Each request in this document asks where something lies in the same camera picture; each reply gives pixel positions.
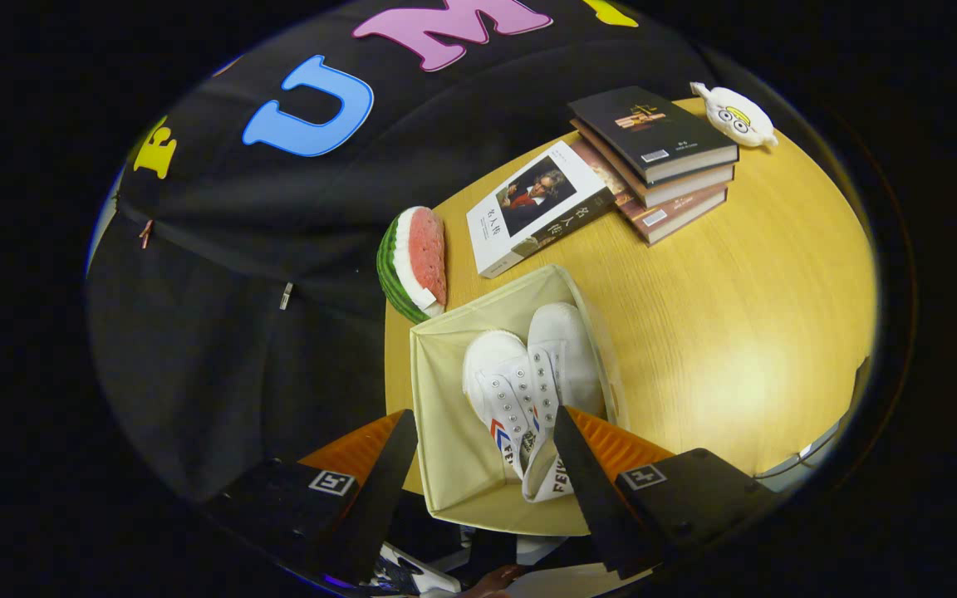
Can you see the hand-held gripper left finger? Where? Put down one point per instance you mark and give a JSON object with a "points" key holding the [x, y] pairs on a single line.
{"points": [[383, 498]]}

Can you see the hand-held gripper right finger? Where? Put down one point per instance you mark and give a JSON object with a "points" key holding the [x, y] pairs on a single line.
{"points": [[586, 490]]}

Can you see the beige fabric storage box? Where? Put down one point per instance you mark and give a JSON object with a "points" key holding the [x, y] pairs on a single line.
{"points": [[453, 448]]}

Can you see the white canvas shoe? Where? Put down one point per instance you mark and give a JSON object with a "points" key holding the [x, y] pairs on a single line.
{"points": [[491, 365], [566, 340]]}

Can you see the silver clip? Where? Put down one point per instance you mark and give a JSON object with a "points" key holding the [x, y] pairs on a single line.
{"points": [[286, 296]]}

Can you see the watermelon slice toy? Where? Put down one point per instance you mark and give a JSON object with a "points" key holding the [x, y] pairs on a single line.
{"points": [[424, 257]]}

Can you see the white portrait cover book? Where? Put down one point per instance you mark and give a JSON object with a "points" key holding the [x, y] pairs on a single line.
{"points": [[495, 241]]}

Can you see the brown cover book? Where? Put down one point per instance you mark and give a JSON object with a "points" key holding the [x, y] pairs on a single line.
{"points": [[686, 189], [678, 220]]}

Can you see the pink clip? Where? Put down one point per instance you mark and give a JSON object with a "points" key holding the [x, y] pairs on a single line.
{"points": [[146, 234]]}

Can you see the white plush toy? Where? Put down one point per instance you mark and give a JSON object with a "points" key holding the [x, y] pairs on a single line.
{"points": [[736, 116]]}

